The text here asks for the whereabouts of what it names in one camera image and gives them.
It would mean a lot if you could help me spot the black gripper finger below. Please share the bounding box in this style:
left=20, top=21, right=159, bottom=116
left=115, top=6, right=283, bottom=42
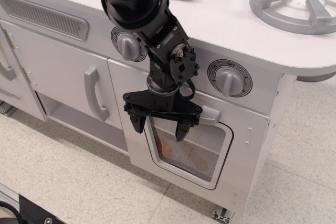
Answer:
left=175, top=120, right=194, bottom=142
left=129, top=108, right=150, bottom=134

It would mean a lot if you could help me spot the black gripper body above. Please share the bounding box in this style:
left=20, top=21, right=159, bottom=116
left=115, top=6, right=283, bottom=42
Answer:
left=123, top=90, right=203, bottom=126

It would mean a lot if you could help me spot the silver oven door handle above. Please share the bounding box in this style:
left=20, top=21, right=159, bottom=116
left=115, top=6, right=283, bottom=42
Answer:
left=199, top=105, right=221, bottom=125

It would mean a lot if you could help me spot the white oven door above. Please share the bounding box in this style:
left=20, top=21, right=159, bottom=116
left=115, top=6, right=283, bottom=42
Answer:
left=107, top=58, right=270, bottom=216

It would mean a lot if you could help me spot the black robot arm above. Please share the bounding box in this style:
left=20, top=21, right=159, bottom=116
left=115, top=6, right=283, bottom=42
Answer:
left=101, top=0, right=202, bottom=141

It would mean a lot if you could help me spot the grey right oven knob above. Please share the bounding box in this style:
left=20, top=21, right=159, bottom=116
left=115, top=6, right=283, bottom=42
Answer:
left=207, top=59, right=253, bottom=98

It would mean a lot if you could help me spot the grey oven knob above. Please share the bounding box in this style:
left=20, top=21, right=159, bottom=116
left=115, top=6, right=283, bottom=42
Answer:
left=111, top=27, right=146, bottom=62
left=207, top=59, right=253, bottom=98

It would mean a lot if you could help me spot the grey left oven knob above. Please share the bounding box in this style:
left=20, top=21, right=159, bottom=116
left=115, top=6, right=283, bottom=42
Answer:
left=111, top=27, right=146, bottom=62

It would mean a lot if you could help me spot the white cabinet door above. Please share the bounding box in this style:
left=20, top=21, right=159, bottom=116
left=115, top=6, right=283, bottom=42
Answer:
left=1, top=21, right=122, bottom=129

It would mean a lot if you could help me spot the white toy kitchen unit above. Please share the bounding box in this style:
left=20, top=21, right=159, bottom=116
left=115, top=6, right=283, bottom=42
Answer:
left=1, top=0, right=335, bottom=223

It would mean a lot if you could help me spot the silver vent grille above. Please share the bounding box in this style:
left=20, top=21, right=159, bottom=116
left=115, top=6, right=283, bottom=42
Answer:
left=1, top=0, right=89, bottom=41

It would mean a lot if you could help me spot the silver right stove burner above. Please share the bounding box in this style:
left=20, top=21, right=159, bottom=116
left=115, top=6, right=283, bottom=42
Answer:
left=249, top=0, right=335, bottom=35

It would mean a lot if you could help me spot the silver cabinet door handle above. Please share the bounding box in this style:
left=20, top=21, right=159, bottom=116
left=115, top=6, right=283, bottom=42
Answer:
left=84, top=66, right=109, bottom=122

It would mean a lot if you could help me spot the aluminium frame rail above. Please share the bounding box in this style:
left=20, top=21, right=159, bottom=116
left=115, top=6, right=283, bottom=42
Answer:
left=0, top=101, right=17, bottom=117

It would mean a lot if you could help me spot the silver left edge handle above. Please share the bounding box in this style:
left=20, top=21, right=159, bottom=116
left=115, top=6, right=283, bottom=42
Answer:
left=1, top=27, right=16, bottom=81

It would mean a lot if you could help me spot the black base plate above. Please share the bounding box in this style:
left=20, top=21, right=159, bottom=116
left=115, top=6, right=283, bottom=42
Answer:
left=19, top=195, right=65, bottom=224

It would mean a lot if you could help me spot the black braided cable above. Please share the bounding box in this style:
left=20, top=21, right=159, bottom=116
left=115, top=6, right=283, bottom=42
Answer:
left=0, top=200, right=24, bottom=224

